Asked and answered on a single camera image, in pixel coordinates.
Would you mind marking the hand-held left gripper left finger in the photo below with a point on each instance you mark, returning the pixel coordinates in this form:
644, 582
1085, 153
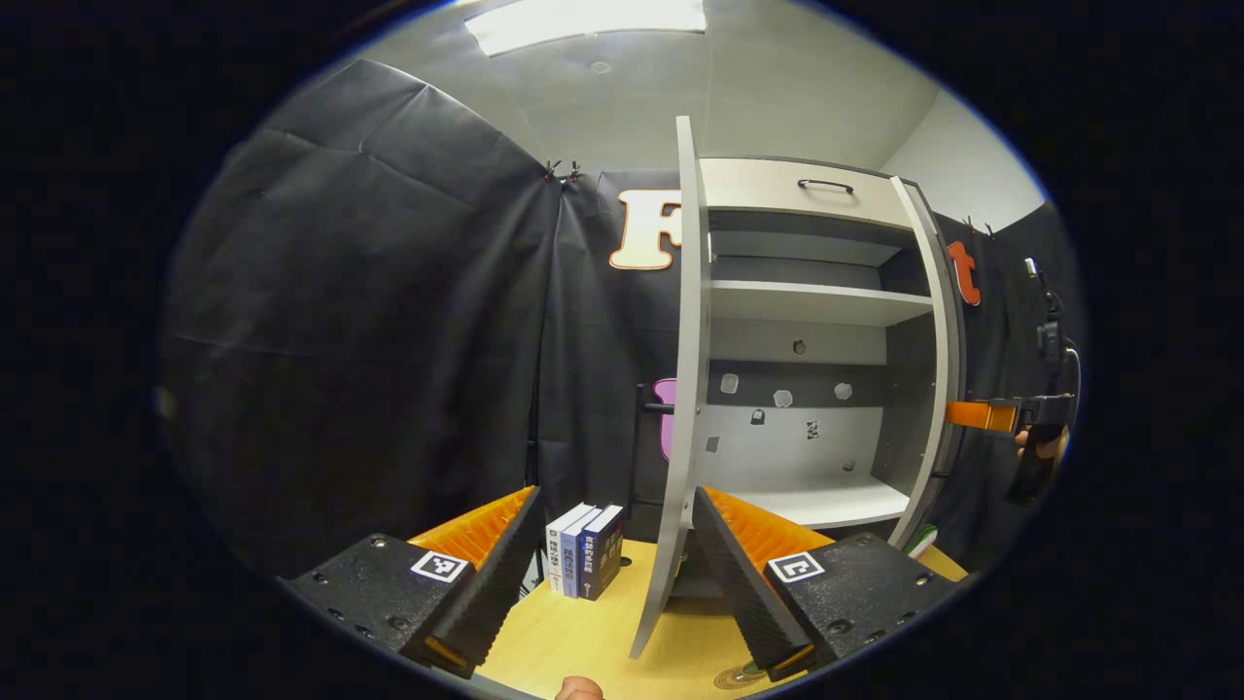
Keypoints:
501, 593

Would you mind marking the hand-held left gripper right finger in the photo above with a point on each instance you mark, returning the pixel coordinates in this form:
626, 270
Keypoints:
743, 593

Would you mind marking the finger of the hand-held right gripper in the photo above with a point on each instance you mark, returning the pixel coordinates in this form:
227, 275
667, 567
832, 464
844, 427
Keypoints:
982, 416

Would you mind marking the round woven coaster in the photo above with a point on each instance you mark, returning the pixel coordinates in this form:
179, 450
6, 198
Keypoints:
737, 678

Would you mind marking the white cabinet door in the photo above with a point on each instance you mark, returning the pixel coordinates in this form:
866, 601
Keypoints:
692, 321
938, 321

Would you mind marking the white cabinet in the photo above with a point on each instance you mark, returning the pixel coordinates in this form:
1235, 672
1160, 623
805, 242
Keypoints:
816, 301

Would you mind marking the white cabinet drawer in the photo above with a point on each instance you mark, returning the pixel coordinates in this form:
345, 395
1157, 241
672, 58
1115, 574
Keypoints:
758, 190

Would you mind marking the white book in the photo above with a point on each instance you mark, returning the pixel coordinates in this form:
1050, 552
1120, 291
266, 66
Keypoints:
554, 559

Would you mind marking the grey-blue book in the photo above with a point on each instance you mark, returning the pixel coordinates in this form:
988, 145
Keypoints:
570, 564

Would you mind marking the dark navy book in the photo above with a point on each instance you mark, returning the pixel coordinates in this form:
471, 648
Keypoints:
603, 554

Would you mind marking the watermelon slice toy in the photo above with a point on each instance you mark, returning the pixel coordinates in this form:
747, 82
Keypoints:
923, 542

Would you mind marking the black backdrop cloth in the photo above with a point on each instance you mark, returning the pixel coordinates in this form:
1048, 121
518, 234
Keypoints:
369, 321

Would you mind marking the ceiling light panel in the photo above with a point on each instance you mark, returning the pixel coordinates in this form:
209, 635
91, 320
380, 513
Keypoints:
583, 21

